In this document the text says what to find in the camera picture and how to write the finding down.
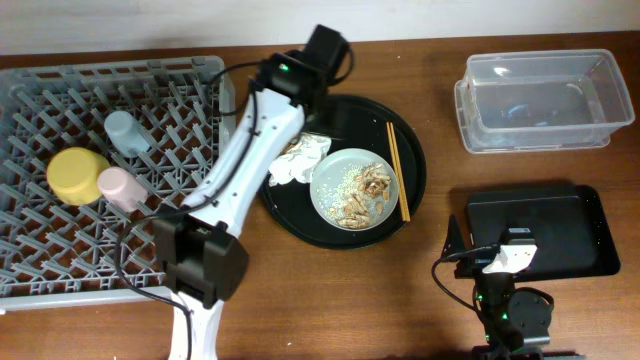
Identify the white paper napkin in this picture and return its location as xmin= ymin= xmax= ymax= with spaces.
xmin=268 ymin=133 xmax=332 ymax=187

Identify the grey plate with food scraps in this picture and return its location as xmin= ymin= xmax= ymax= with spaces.
xmin=310 ymin=148 xmax=399 ymax=231

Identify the light blue plastic cup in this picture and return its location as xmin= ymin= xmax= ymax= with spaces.
xmin=104 ymin=111 xmax=151 ymax=158

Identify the pink plastic cup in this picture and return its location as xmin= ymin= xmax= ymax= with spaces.
xmin=97 ymin=167 xmax=148 ymax=213

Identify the yellow plastic bowl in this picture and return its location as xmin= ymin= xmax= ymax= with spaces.
xmin=46 ymin=147 xmax=110 ymax=206

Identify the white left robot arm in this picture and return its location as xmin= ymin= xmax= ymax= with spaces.
xmin=152 ymin=25 xmax=354 ymax=359

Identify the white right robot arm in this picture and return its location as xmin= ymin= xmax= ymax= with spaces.
xmin=431 ymin=216 xmax=583 ymax=360

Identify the clear plastic waste bin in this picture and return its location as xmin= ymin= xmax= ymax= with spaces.
xmin=454 ymin=49 xmax=635 ymax=154

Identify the grey plastic dishwasher rack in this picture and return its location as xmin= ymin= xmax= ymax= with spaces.
xmin=1 ymin=56 xmax=235 ymax=311

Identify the black rectangular tray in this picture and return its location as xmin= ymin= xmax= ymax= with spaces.
xmin=466 ymin=185 xmax=621 ymax=282

